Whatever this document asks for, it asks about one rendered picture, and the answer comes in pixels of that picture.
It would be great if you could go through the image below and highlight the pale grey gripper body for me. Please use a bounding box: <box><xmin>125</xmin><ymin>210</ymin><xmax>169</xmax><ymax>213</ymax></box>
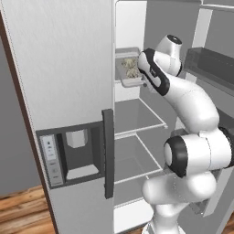
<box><xmin>141</xmin><ymin>76</ymin><xmax>154</xmax><ymax>93</ymax></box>

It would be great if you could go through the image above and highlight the clear tupperware container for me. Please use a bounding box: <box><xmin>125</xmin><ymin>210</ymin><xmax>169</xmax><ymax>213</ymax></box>
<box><xmin>115</xmin><ymin>47</ymin><xmax>144</xmax><ymax>89</ymax></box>

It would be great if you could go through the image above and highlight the glass fridge shelf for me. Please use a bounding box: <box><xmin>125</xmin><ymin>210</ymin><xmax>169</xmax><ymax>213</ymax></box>
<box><xmin>114</xmin><ymin>133</ymin><xmax>165</xmax><ymax>185</ymax></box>
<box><xmin>114</xmin><ymin>98</ymin><xmax>169</xmax><ymax>137</ymax></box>
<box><xmin>113</xmin><ymin>177</ymin><xmax>148</xmax><ymax>209</ymax></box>

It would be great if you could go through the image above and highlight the grey fridge body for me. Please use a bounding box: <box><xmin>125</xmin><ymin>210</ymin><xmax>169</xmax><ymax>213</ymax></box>
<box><xmin>113</xmin><ymin>0</ymin><xmax>214</xmax><ymax>234</ymax></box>

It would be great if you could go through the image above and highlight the grey fridge door with dispenser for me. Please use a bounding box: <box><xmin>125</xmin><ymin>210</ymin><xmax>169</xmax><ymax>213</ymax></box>
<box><xmin>0</xmin><ymin>0</ymin><xmax>116</xmax><ymax>234</ymax></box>

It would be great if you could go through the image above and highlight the open grey fridge door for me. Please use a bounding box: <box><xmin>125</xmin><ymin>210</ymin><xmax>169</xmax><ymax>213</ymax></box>
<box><xmin>174</xmin><ymin>0</ymin><xmax>234</xmax><ymax>234</ymax></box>

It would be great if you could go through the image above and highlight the beige dumpling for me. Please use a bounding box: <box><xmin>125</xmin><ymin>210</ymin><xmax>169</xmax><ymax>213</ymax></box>
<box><xmin>125</xmin><ymin>68</ymin><xmax>141</xmax><ymax>78</ymax></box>
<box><xmin>121</xmin><ymin>57</ymin><xmax>138</xmax><ymax>69</ymax></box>

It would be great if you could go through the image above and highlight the dark clear door bin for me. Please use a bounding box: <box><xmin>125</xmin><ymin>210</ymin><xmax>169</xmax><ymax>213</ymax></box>
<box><xmin>184</xmin><ymin>47</ymin><xmax>234</xmax><ymax>92</ymax></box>

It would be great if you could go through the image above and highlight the water dispenser panel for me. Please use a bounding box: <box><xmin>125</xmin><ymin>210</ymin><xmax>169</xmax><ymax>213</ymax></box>
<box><xmin>35</xmin><ymin>121</ymin><xmax>106</xmax><ymax>190</ymax></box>

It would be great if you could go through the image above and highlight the dark grey fridge door handle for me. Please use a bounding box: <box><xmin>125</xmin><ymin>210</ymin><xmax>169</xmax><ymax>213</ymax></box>
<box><xmin>101</xmin><ymin>108</ymin><xmax>115</xmax><ymax>200</ymax></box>

